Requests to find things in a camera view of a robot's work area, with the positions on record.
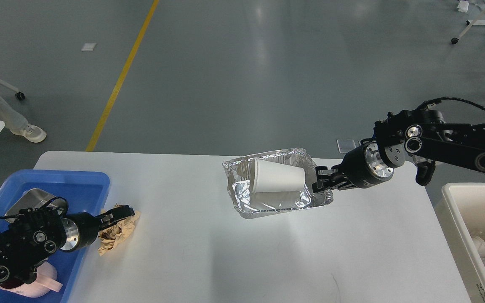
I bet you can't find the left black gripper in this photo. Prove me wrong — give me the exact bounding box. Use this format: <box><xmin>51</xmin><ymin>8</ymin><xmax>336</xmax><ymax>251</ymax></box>
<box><xmin>60</xmin><ymin>205</ymin><xmax>135</xmax><ymax>253</ymax></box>

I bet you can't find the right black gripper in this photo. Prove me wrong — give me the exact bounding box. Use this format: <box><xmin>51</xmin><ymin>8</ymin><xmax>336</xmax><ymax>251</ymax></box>
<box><xmin>312</xmin><ymin>142</ymin><xmax>394</xmax><ymax>193</ymax></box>

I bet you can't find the brown paper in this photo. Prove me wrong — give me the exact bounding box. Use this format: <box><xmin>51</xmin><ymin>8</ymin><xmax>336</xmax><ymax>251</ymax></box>
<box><xmin>97</xmin><ymin>211</ymin><xmax>141</xmax><ymax>256</ymax></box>

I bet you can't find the white paper cup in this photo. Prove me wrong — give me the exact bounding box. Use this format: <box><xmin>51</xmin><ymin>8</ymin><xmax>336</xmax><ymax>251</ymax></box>
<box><xmin>250</xmin><ymin>158</ymin><xmax>305</xmax><ymax>193</ymax></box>

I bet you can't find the small stainless steel tray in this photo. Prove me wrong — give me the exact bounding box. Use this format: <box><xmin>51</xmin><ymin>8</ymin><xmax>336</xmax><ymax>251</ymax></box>
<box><xmin>5</xmin><ymin>188</ymin><xmax>69</xmax><ymax>223</ymax></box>

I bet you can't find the aluminium foil tray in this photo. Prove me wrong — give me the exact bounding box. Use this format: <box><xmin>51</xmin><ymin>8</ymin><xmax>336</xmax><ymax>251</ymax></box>
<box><xmin>223</xmin><ymin>147</ymin><xmax>333</xmax><ymax>219</ymax></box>

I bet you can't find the pink mug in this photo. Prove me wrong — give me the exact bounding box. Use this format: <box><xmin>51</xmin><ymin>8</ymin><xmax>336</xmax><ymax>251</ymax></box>
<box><xmin>0</xmin><ymin>262</ymin><xmax>62</xmax><ymax>298</ymax></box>

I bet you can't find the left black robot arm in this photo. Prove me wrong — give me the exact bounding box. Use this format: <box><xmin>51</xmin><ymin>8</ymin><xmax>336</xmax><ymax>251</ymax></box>
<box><xmin>0</xmin><ymin>197</ymin><xmax>135</xmax><ymax>284</ymax></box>

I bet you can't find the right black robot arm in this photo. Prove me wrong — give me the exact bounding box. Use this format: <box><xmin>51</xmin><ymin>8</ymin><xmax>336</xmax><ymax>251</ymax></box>
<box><xmin>312</xmin><ymin>97</ymin><xmax>485</xmax><ymax>193</ymax></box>

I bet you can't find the blue plastic tray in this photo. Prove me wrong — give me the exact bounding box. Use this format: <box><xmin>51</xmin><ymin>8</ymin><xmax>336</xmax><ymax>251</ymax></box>
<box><xmin>0</xmin><ymin>170</ymin><xmax>110</xmax><ymax>303</ymax></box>

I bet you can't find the white rolling chair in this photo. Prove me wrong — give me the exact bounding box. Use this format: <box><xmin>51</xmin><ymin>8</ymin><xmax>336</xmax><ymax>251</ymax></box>
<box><xmin>0</xmin><ymin>79</ymin><xmax>26</xmax><ymax>101</ymax></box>

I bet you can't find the white bin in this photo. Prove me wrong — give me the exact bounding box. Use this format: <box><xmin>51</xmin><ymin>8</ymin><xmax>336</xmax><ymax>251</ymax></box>
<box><xmin>434</xmin><ymin>183</ymin><xmax>485</xmax><ymax>303</ymax></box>

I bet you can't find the person in black hoodie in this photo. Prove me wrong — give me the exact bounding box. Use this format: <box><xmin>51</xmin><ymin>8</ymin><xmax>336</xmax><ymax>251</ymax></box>
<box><xmin>0</xmin><ymin>96</ymin><xmax>47</xmax><ymax>143</ymax></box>

